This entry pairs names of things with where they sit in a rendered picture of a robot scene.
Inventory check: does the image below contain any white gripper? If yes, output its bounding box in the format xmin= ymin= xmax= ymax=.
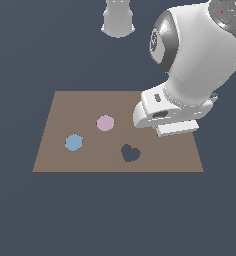
xmin=132 ymin=83 xmax=214 ymax=138

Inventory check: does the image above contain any pink round peg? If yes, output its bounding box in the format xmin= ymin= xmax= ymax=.
xmin=96 ymin=114 xmax=116 ymax=132

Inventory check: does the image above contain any blue hexagonal peg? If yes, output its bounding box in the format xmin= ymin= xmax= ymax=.
xmin=64 ymin=133 xmax=84 ymax=152

